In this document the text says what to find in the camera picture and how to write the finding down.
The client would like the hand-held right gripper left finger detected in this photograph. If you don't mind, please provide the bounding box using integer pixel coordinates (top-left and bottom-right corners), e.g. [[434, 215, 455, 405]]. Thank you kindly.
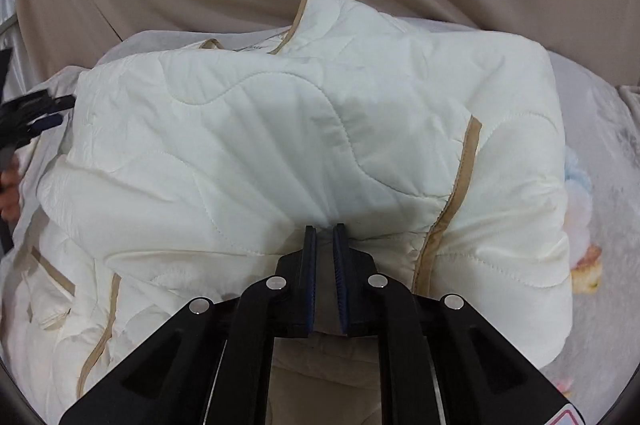
[[59, 225, 321, 425]]

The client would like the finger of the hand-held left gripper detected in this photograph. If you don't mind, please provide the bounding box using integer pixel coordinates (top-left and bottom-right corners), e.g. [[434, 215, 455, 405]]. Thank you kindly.
[[0, 92, 77, 122], [0, 114, 64, 152]]

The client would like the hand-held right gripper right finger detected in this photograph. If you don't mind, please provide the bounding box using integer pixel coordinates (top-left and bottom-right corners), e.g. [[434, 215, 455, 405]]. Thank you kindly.
[[333, 223, 585, 425]]

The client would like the person's left hand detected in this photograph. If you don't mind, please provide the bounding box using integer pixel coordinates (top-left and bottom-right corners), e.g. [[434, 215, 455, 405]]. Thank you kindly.
[[0, 154, 22, 223]]

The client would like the white satin curtain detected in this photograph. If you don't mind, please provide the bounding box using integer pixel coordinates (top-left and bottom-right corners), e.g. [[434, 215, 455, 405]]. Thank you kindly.
[[0, 0, 21, 58]]

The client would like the grey floral blanket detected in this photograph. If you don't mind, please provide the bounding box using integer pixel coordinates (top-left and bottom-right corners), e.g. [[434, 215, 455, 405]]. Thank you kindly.
[[0, 27, 640, 411]]

